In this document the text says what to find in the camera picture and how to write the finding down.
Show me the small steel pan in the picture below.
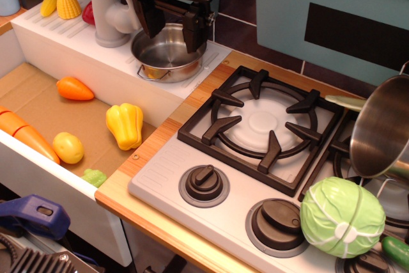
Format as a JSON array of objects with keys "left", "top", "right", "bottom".
[{"left": 131, "top": 24, "right": 207, "bottom": 83}]

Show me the left black stove knob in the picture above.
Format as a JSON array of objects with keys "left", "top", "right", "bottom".
[{"left": 178, "top": 164, "right": 230, "bottom": 208}]

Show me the black stove knob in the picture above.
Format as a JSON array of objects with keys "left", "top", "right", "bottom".
[
  {"left": 336, "top": 249, "right": 396, "bottom": 273},
  {"left": 178, "top": 164, "right": 230, "bottom": 208},
  {"left": 245, "top": 198, "right": 309, "bottom": 258}
]

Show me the middle black stove knob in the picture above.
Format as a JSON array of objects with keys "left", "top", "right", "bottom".
[{"left": 245, "top": 198, "right": 309, "bottom": 258}]

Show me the tall steel pot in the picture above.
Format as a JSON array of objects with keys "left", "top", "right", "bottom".
[{"left": 350, "top": 74, "right": 408, "bottom": 185}]

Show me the right black stove knob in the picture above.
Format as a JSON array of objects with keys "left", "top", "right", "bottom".
[{"left": 336, "top": 249, "right": 396, "bottom": 273}]

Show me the grey toy faucet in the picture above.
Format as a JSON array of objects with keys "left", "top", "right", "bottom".
[{"left": 91, "top": 0, "right": 141, "bottom": 48}]

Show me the red toy pepper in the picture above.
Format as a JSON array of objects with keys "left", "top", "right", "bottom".
[{"left": 82, "top": 1, "right": 95, "bottom": 26}]

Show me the yellow toy corn cob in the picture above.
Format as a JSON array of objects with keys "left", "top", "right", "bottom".
[{"left": 56, "top": 0, "right": 82, "bottom": 20}]

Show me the yellow toy bell pepper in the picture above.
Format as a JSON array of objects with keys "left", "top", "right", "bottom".
[{"left": 105, "top": 103, "right": 143, "bottom": 151}]

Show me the small orange toy carrot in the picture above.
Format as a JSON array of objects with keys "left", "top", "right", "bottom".
[{"left": 56, "top": 77, "right": 94, "bottom": 100}]

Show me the small yellow toy vegetable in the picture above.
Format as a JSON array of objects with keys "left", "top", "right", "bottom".
[{"left": 40, "top": 0, "right": 57, "bottom": 17}]

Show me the white toy sink unit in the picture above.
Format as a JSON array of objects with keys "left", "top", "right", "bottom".
[{"left": 1, "top": 7, "right": 229, "bottom": 267}]

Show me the black left burner grate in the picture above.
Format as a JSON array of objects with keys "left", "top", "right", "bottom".
[{"left": 177, "top": 66, "right": 344, "bottom": 197}]

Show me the black burner grate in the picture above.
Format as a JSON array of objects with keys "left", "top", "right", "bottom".
[
  {"left": 298, "top": 111, "right": 408, "bottom": 243},
  {"left": 177, "top": 66, "right": 344, "bottom": 197}
]

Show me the yellow toy potato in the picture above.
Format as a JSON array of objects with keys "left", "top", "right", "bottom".
[{"left": 52, "top": 132, "right": 84, "bottom": 164}]

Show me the small green toy vegetable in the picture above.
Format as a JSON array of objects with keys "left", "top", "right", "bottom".
[{"left": 81, "top": 169, "right": 107, "bottom": 188}]

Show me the teal toy microwave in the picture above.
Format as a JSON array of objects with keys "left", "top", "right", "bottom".
[{"left": 256, "top": 0, "right": 408, "bottom": 85}]

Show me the large orange toy carrot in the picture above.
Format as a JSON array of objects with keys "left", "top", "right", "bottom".
[{"left": 1, "top": 106, "right": 60, "bottom": 164}]

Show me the pale green toy leaf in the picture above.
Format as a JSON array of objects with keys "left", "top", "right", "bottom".
[{"left": 325, "top": 95, "right": 367, "bottom": 113}]

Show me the black right burner grate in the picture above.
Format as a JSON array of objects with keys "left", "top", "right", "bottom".
[{"left": 298, "top": 111, "right": 408, "bottom": 243}]

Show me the blue clamp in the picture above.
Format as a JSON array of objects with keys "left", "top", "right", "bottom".
[{"left": 1, "top": 194, "right": 71, "bottom": 240}]

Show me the green toy cabbage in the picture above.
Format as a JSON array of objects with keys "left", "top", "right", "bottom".
[{"left": 300, "top": 176, "right": 386, "bottom": 258}]

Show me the green toy cucumber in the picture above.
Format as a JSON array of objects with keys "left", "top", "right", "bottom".
[{"left": 382, "top": 237, "right": 408, "bottom": 269}]

